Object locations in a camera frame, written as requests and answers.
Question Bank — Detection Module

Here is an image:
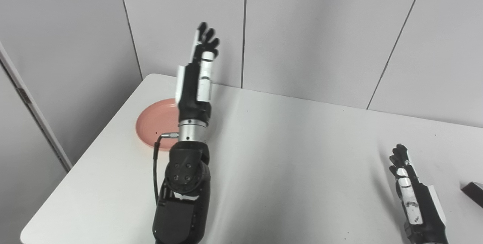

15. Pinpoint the chocolate cake slice with fruit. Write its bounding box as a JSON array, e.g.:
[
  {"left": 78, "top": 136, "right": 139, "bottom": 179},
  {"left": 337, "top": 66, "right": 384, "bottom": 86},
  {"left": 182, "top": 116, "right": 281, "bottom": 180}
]
[{"left": 460, "top": 182, "right": 483, "bottom": 209}]

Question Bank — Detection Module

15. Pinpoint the pink round plate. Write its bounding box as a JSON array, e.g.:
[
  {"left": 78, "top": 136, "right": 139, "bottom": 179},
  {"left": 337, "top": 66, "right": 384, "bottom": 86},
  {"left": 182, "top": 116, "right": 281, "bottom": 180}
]
[{"left": 136, "top": 99, "right": 182, "bottom": 151}]

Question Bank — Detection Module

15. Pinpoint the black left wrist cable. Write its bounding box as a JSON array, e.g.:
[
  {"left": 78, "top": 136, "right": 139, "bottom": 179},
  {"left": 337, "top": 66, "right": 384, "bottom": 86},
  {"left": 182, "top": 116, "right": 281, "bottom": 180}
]
[{"left": 153, "top": 132, "right": 179, "bottom": 205}]

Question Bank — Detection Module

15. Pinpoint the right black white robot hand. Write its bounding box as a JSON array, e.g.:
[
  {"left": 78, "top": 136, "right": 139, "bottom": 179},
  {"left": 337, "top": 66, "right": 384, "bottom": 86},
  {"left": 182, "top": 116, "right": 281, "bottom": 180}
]
[{"left": 389, "top": 144, "right": 448, "bottom": 244}]

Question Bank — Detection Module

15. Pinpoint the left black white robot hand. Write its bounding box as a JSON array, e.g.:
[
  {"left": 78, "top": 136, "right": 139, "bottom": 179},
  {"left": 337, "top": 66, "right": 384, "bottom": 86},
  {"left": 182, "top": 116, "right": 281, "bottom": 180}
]
[{"left": 175, "top": 21, "right": 220, "bottom": 124}]

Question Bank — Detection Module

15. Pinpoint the metal door hinge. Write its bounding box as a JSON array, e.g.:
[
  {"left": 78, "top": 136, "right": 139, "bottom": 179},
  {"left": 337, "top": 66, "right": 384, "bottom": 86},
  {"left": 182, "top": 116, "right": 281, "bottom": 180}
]
[{"left": 17, "top": 87, "right": 32, "bottom": 104}]

